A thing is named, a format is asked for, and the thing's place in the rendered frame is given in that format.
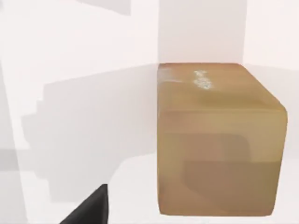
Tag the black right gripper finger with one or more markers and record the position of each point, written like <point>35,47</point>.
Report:
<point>93,207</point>

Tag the brown bread loaf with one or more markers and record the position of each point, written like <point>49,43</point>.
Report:
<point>217,144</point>

